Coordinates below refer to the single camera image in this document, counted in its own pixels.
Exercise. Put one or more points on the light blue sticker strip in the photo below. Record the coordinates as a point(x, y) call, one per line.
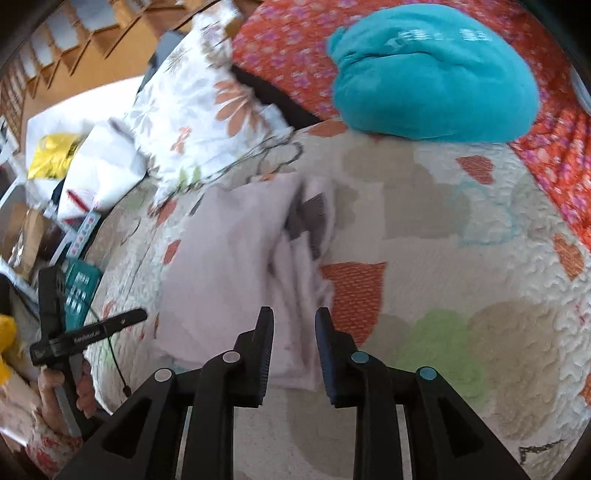
point(83, 233)

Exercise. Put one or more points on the pale pink garment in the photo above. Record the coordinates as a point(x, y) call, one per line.
point(221, 258)

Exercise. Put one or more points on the black cloth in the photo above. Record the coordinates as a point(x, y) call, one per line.
point(277, 99)

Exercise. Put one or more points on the quilted heart pattern bedspread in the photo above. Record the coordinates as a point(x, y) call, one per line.
point(438, 277)

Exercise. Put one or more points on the person's left forearm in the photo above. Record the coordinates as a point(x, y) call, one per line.
point(41, 443)

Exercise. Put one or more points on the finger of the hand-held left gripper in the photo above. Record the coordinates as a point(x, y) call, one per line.
point(51, 300)
point(111, 323)

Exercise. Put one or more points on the cardboard box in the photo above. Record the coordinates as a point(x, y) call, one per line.
point(32, 230)

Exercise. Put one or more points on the person's left hand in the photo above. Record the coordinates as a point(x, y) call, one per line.
point(51, 385)

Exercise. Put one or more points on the yellow plastic bag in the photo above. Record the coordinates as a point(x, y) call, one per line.
point(53, 154)

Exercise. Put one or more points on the white table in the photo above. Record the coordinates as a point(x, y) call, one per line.
point(69, 110)

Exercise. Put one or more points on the white bag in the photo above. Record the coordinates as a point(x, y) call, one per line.
point(101, 161)

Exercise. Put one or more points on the teal keypad device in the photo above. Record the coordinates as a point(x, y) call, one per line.
point(81, 286)

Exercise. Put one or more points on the white floral pillow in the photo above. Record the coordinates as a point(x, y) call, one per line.
point(194, 106)

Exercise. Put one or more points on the wooden lattice cabinet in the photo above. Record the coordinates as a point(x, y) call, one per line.
point(115, 27)

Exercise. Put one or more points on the orange floral bed sheet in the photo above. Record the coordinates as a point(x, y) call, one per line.
point(277, 46)

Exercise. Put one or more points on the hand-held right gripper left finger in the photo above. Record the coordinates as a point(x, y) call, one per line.
point(265, 360)

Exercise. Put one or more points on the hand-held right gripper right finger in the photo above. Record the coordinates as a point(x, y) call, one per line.
point(325, 360)

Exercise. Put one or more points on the teal plush pillow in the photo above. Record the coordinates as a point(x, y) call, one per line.
point(434, 83)

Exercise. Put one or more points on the yellow cloth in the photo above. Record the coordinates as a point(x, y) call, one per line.
point(7, 346)

